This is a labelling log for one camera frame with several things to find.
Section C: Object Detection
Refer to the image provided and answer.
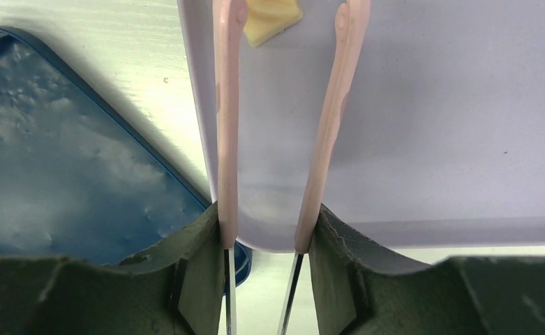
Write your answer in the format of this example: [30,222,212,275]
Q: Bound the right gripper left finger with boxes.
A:
[0,205,224,334]

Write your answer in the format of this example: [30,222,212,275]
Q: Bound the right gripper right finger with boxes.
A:
[309,207,545,334]

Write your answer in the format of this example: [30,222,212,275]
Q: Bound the pink tongs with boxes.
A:
[212,1,371,334]

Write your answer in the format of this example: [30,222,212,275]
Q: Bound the purple chocolate tray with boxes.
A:
[176,0,545,254]

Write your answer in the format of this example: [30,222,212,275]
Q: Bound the white square ridged chocolate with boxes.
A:
[244,0,304,47]

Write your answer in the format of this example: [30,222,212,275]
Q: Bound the blue tin lid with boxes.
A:
[0,26,253,288]

